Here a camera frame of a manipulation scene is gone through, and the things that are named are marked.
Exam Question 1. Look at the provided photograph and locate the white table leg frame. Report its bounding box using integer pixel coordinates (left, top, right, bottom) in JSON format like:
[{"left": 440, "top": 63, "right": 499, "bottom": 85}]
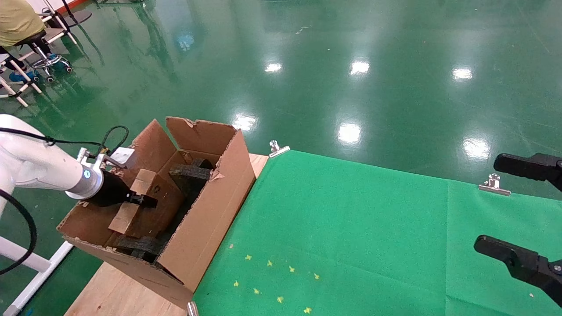
[{"left": 0, "top": 235, "right": 76, "bottom": 315}]

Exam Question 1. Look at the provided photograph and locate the black round stand base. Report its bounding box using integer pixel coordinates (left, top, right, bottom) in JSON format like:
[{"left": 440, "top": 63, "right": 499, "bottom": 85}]
[{"left": 61, "top": 0, "right": 93, "bottom": 25}]

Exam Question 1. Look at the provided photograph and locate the black foam insert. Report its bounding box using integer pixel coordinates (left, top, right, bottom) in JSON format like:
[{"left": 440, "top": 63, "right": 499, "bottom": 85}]
[{"left": 115, "top": 157, "right": 216, "bottom": 263}]

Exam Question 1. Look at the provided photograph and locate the small taped cardboard box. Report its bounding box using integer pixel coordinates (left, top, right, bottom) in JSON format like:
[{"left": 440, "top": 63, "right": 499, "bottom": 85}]
[{"left": 108, "top": 169, "right": 185, "bottom": 240}]

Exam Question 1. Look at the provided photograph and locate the black wheeled stool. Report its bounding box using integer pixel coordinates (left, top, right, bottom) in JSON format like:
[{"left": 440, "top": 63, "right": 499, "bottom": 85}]
[{"left": 15, "top": 29, "right": 74, "bottom": 83}]

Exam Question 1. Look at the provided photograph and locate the person in yellow shirt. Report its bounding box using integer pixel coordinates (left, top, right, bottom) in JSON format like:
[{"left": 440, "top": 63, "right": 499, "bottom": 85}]
[{"left": 0, "top": 0, "right": 47, "bottom": 47}]

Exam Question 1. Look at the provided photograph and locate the green table cloth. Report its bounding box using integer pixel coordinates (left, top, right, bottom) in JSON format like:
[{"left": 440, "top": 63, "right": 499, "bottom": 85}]
[{"left": 192, "top": 150, "right": 562, "bottom": 316}]

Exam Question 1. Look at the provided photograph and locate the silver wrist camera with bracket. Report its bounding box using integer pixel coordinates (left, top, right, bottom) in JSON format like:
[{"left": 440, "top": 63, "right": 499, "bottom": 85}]
[{"left": 77, "top": 147, "right": 136, "bottom": 172}]

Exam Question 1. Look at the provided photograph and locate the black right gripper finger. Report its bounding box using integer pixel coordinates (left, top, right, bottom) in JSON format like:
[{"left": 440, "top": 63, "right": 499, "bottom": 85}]
[
  {"left": 493, "top": 152, "right": 562, "bottom": 192},
  {"left": 473, "top": 234, "right": 562, "bottom": 307}
]

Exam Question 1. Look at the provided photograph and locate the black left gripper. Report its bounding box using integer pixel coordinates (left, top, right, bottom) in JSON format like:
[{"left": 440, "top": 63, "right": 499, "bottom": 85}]
[{"left": 85, "top": 170, "right": 158, "bottom": 209}]

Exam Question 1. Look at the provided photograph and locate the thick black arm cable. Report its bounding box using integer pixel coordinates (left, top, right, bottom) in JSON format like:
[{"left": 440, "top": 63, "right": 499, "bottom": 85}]
[{"left": 0, "top": 188, "right": 38, "bottom": 276}]

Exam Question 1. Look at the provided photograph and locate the thin black camera cable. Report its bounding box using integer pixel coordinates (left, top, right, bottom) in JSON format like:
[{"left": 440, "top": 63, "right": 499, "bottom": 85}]
[{"left": 0, "top": 125, "right": 130, "bottom": 154}]

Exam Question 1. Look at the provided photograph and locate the large open cardboard carton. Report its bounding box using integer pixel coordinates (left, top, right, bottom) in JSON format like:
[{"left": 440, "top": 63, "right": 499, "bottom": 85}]
[{"left": 57, "top": 116, "right": 258, "bottom": 310}]

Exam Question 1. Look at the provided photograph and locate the white pipe frame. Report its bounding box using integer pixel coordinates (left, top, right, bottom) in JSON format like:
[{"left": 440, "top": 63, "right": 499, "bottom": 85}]
[
  {"left": 40, "top": 0, "right": 79, "bottom": 45},
  {"left": 0, "top": 53, "right": 43, "bottom": 108}
]

